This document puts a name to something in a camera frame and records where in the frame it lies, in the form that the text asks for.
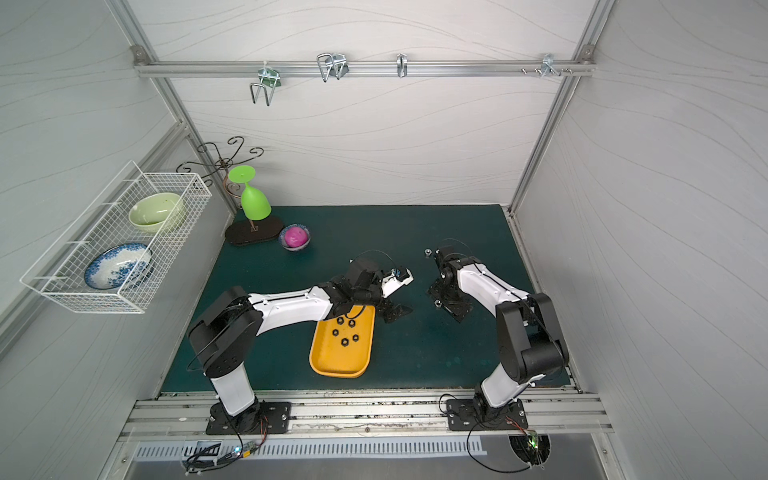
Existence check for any metal hook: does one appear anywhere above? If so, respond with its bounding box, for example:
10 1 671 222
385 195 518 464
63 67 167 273
520 54 573 78
316 52 349 83
249 64 282 106

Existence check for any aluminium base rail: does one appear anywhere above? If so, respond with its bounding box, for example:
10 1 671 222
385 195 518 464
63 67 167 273
118 387 614 442

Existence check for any light green bowl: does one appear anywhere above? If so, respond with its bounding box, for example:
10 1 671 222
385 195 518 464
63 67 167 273
128 192 186 234

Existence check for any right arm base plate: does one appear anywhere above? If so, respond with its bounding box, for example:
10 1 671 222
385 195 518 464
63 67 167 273
441 398 529 432

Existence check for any white wire basket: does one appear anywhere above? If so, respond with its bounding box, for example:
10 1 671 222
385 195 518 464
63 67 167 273
20 162 212 314

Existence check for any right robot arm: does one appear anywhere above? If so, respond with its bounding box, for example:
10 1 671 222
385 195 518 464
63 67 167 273
428 247 569 414

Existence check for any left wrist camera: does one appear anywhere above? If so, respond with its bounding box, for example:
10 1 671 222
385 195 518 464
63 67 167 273
381 267 414 298

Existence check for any green plastic goblet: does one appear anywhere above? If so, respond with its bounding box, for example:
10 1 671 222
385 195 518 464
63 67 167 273
228 165 272 221

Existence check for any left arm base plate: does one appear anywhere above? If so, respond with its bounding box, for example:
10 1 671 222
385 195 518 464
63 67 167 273
205 401 292 436

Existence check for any yellow plastic storage box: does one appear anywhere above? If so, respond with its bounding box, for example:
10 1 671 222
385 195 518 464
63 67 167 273
309 305 376 379

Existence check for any black metal cup stand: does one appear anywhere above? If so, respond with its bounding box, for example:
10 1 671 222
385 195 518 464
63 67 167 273
196 135 284 246

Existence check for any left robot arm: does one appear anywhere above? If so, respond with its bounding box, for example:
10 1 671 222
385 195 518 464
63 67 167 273
188 271 413 417

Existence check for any metal hook middle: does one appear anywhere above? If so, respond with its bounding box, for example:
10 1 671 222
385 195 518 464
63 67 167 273
316 52 349 83

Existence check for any aluminium crossbar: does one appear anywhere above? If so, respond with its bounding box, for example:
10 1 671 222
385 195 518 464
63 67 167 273
134 58 597 80

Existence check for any purple ball in bowl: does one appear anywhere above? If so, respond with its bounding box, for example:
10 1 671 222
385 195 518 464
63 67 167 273
278 224 311 251

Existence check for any metal bracket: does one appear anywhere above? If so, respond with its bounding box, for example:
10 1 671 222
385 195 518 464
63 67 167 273
396 53 408 78

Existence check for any white slotted cable duct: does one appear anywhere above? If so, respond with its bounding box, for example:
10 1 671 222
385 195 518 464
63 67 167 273
133 436 487 462

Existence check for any metal hook left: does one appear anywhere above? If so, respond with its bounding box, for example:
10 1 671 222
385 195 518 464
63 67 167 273
249 64 282 106

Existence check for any blue white patterned bowl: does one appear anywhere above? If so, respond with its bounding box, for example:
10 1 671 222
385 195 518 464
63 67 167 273
84 242 154 291

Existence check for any metal hook right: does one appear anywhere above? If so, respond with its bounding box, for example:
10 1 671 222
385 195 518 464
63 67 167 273
520 54 573 78

